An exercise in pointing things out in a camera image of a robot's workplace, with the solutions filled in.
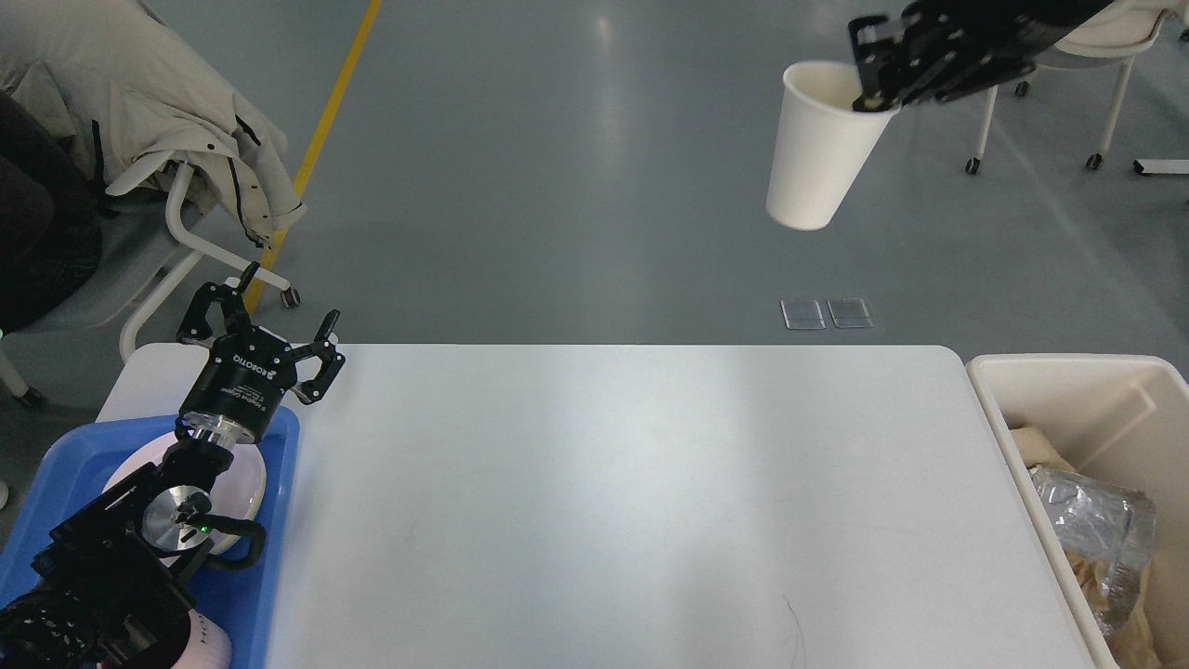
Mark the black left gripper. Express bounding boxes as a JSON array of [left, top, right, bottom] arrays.
[[176, 261, 347, 444]]

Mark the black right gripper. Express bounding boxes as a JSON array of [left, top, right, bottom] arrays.
[[848, 1, 1111, 113]]

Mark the white paper cup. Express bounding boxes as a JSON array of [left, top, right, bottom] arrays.
[[765, 59, 897, 231]]

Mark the pink plate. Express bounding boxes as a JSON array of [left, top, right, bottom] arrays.
[[102, 433, 268, 520]]

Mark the aluminium foil tray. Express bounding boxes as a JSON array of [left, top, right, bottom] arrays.
[[1028, 466, 1156, 638]]

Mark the brown paper ball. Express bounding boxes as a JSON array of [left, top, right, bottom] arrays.
[[1065, 550, 1112, 613]]

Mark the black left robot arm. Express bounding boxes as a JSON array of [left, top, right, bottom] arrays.
[[4, 282, 346, 668]]

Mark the white office chair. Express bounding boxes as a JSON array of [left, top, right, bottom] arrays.
[[23, 150, 249, 361]]

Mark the white chair with castors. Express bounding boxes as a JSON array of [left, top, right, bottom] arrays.
[[964, 0, 1189, 175]]

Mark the person in dark clothes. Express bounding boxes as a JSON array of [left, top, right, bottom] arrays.
[[1, 94, 102, 332]]

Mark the white table leg base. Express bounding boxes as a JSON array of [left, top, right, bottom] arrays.
[[1132, 158, 1189, 177]]

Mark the blue plastic tray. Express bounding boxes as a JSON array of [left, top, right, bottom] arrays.
[[1, 408, 300, 668]]

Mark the clear floor plate right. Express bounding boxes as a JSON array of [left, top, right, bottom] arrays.
[[828, 297, 874, 329]]

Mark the clear floor plate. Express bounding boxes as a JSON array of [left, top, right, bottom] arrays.
[[828, 297, 874, 329], [778, 299, 828, 332]]

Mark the clear floor plate left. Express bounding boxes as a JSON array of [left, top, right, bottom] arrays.
[[778, 299, 828, 332]]

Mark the beige jacket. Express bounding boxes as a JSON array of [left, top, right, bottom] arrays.
[[1, 1, 306, 246]]

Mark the cream plastic bin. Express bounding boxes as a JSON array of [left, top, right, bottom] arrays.
[[967, 354, 1188, 668]]

